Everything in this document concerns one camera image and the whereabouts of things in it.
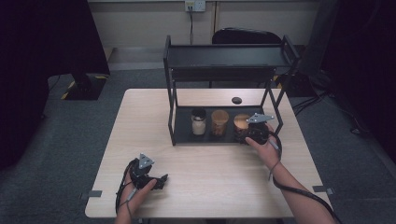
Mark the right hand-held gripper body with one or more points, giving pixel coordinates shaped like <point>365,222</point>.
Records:
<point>258,132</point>

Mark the black round table grommet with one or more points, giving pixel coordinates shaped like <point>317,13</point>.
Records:
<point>237,100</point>

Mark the black chair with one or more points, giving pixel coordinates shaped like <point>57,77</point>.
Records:
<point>246,35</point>

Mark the wooden-lid jar with dark contents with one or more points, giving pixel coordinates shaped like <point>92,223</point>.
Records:
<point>241,123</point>

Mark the person's right hand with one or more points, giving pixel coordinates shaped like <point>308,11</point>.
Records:
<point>267,154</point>

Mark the grey table edge bracket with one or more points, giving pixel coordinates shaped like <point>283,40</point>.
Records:
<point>91,194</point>
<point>322,189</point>

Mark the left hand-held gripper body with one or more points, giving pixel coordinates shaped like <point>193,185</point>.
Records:
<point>141,172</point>

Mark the wooden-lid jar with light contents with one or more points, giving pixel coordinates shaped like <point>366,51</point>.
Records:
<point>220,119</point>

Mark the black stand base yellow stripes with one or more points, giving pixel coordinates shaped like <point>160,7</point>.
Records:
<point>85,87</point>

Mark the white wall socket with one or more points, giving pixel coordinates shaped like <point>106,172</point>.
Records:
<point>195,5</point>

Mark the person's left hand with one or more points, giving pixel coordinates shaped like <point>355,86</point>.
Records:
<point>137,196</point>

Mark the glass jar with black lid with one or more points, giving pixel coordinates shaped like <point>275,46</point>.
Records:
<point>199,123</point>

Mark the black metal two-tier shelf rack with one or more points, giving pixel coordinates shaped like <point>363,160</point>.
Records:
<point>224,59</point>

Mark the dark curtain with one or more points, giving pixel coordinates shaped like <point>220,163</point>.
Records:
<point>364,46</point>
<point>37,62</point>

